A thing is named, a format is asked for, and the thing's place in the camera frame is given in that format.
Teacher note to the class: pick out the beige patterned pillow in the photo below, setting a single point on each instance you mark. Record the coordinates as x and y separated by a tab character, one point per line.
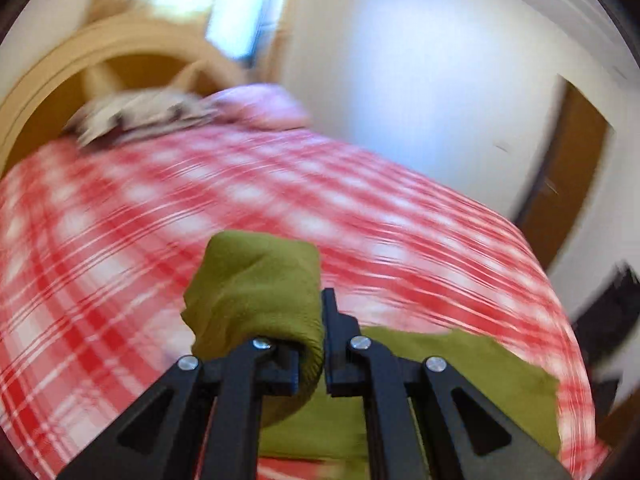
135	115

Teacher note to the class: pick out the pink pillow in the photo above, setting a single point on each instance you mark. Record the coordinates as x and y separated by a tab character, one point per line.
265	107

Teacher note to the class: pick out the brown wooden door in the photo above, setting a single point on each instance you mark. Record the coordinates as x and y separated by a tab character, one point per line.
565	175

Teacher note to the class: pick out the green striped knit sweater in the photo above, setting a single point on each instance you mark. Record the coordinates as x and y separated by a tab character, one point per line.
260	290

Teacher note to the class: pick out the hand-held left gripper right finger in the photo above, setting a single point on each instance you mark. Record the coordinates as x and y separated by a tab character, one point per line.
338	360

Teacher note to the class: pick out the large black bag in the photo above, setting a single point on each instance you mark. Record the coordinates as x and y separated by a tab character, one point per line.
612	310

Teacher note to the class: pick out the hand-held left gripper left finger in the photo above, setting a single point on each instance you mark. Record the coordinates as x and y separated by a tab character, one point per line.
281	371

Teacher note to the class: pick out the cream wooden headboard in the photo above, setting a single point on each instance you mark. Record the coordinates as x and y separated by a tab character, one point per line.
55	67

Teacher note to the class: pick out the red plaid bedspread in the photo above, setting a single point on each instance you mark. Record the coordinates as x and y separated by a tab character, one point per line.
165	220

